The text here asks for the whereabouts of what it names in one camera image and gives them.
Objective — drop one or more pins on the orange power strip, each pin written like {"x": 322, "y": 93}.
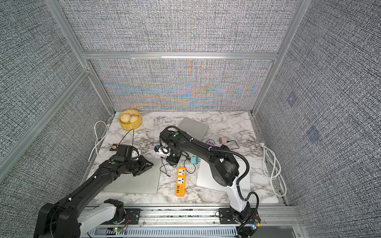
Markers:
{"x": 180, "y": 182}

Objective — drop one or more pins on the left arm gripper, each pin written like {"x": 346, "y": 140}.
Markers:
{"x": 144, "y": 165}

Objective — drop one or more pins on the steamed bun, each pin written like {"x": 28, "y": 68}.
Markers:
{"x": 133, "y": 119}
{"x": 125, "y": 118}

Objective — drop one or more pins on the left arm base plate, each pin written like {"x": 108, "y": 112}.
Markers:
{"x": 129, "y": 216}

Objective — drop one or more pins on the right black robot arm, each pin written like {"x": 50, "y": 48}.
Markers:
{"x": 227, "y": 168}

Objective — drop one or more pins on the yellow wooden steamer basket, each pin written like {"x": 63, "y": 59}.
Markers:
{"x": 135, "y": 125}

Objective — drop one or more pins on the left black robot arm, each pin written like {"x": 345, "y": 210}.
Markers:
{"x": 67, "y": 218}

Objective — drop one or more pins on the purple power strip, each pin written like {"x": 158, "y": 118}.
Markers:
{"x": 213, "y": 143}

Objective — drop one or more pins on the small black snack packet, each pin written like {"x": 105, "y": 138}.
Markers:
{"x": 114, "y": 147}

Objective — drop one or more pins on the pink charger plug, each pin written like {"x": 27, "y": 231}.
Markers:
{"x": 222, "y": 140}

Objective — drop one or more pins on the silver laptop front left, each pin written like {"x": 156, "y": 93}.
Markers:
{"x": 146, "y": 183}

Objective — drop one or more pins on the aluminium front rail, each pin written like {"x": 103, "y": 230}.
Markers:
{"x": 202, "y": 222}

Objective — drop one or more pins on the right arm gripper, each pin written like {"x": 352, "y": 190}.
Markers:
{"x": 171, "y": 161}

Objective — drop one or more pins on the silver laptop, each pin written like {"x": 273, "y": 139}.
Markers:
{"x": 194, "y": 128}
{"x": 146, "y": 183}
{"x": 206, "y": 180}

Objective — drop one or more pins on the right steamed bun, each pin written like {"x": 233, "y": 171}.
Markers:
{"x": 133, "y": 119}

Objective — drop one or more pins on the silver laptop at back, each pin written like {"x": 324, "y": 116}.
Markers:
{"x": 194, "y": 128}

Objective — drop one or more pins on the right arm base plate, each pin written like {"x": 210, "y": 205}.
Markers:
{"x": 230, "y": 216}

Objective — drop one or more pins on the silver laptop front right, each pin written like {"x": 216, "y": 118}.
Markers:
{"x": 206, "y": 180}

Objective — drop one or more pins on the left steamed bun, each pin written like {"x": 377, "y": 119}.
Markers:
{"x": 125, "y": 118}

